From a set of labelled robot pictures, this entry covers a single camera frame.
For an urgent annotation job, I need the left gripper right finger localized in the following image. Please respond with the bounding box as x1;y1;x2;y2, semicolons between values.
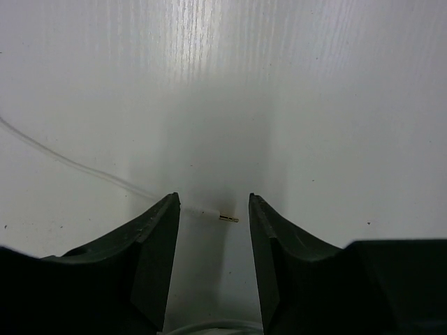
249;194;446;334

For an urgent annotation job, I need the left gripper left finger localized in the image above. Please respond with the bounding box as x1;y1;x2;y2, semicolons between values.
1;193;180;334

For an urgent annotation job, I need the white headphone cable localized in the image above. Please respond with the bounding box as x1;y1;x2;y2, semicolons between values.
0;114;263;335

